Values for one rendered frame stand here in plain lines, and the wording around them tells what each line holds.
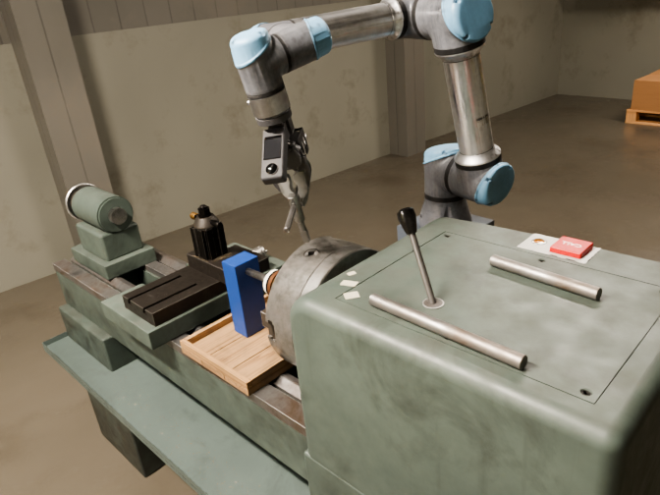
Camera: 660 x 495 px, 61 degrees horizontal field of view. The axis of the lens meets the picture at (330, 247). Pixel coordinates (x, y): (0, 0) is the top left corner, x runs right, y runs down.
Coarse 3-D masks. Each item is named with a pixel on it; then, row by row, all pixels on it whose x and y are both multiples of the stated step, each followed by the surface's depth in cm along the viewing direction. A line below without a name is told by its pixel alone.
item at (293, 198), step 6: (294, 192) 115; (288, 198) 114; (294, 198) 114; (300, 204) 115; (300, 210) 115; (294, 216) 116; (300, 216) 116; (300, 222) 117; (300, 228) 118; (306, 228) 119; (306, 234) 119; (306, 240) 120
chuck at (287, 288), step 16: (320, 240) 127; (336, 240) 128; (320, 256) 120; (288, 272) 121; (304, 272) 119; (272, 288) 122; (288, 288) 119; (272, 304) 121; (288, 304) 118; (272, 320) 121; (288, 320) 118; (272, 336) 125; (288, 336) 119; (288, 352) 122
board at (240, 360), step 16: (224, 320) 164; (192, 336) 157; (208, 336) 160; (224, 336) 159; (240, 336) 158; (256, 336) 158; (192, 352) 152; (208, 352) 153; (224, 352) 152; (240, 352) 151; (256, 352) 151; (272, 352) 150; (208, 368) 148; (224, 368) 142; (240, 368) 145; (256, 368) 144; (272, 368) 141; (288, 368) 146; (240, 384) 138; (256, 384) 138
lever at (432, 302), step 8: (416, 240) 95; (416, 248) 95; (416, 256) 95; (424, 264) 95; (424, 272) 95; (424, 280) 95; (432, 296) 94; (424, 304) 94; (432, 304) 94; (440, 304) 94
